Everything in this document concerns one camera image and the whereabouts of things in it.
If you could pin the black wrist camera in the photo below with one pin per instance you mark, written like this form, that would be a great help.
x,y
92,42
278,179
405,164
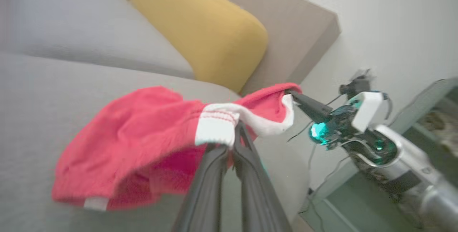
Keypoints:
x,y
354,84

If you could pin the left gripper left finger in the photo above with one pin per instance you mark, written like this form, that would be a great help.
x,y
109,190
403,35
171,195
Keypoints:
x,y
205,189

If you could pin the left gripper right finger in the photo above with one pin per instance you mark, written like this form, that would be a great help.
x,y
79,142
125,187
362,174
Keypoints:
x,y
257,189

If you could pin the red jersey with black letters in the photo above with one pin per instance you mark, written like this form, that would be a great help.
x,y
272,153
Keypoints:
x,y
136,135

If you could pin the large grey sofa seat cushion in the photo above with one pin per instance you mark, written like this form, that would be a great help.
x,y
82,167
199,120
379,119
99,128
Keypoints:
x,y
43,117

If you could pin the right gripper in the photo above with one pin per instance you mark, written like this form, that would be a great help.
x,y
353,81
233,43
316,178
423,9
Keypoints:
x,y
368,112

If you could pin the yellow sofa back cushion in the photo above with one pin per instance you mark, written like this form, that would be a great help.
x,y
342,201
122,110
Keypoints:
x,y
200,28

